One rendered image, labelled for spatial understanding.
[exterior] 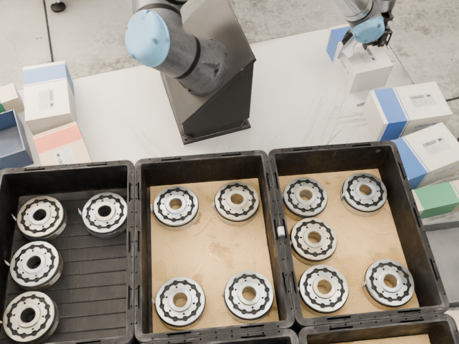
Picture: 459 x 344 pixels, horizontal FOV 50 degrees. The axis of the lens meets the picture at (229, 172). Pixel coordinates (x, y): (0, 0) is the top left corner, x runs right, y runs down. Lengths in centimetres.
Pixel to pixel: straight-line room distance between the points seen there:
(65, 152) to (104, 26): 154
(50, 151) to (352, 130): 85
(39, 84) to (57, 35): 135
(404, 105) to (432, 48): 143
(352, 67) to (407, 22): 148
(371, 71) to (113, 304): 97
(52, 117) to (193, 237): 55
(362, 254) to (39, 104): 94
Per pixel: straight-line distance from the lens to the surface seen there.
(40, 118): 142
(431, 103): 149
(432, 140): 141
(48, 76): 152
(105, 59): 264
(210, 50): 124
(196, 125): 135
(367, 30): 123
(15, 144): 151
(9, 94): 155
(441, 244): 137
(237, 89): 128
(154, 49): 114
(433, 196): 136
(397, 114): 143
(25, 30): 292
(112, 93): 155
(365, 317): 99
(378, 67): 153
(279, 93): 152
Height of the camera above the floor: 185
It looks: 59 degrees down
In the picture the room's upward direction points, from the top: 2 degrees clockwise
